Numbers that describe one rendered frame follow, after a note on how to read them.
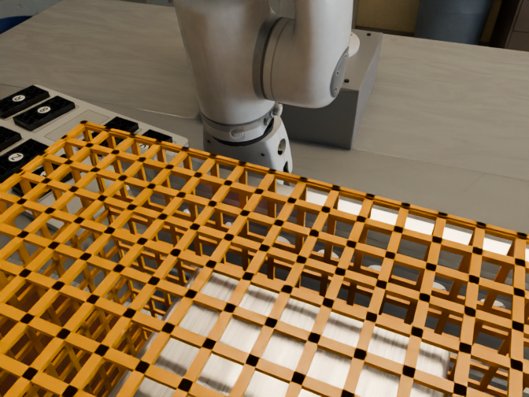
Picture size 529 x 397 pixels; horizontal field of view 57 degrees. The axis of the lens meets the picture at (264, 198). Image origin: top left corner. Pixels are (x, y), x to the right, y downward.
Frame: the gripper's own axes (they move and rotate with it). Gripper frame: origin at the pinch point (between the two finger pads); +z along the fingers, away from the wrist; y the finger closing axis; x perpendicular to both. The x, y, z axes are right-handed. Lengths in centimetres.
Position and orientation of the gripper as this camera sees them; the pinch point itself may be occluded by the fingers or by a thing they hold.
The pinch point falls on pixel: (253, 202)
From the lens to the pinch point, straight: 66.8
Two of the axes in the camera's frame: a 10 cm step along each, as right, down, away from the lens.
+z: 0.8, 6.1, 7.8
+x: -3.8, 7.5, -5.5
